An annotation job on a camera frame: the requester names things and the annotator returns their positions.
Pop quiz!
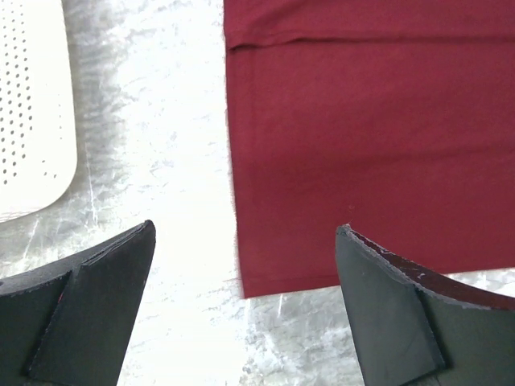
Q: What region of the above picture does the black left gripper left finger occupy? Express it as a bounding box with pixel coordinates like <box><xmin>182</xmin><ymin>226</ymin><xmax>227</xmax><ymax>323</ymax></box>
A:
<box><xmin>1</xmin><ymin>220</ymin><xmax>156</xmax><ymax>385</ymax></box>

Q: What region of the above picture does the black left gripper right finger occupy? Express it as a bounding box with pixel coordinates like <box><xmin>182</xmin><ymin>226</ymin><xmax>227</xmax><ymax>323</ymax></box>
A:
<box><xmin>336</xmin><ymin>225</ymin><xmax>514</xmax><ymax>385</ymax></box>

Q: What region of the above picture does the dark red t-shirt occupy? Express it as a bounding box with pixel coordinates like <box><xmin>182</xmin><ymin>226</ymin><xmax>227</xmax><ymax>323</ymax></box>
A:
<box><xmin>224</xmin><ymin>1</ymin><xmax>514</xmax><ymax>298</ymax></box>

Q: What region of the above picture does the white perforated plastic basket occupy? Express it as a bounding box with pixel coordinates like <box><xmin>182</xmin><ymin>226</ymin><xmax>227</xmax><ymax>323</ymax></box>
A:
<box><xmin>1</xmin><ymin>0</ymin><xmax>77</xmax><ymax>222</ymax></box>

